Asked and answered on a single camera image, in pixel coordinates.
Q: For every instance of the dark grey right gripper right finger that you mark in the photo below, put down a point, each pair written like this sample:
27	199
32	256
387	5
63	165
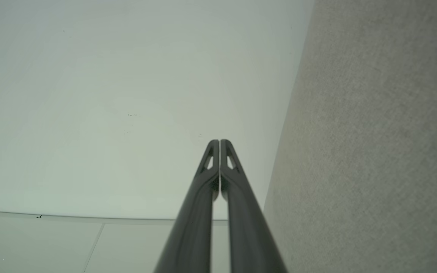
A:
247	227

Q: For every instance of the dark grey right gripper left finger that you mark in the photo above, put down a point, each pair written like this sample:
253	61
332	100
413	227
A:
194	220

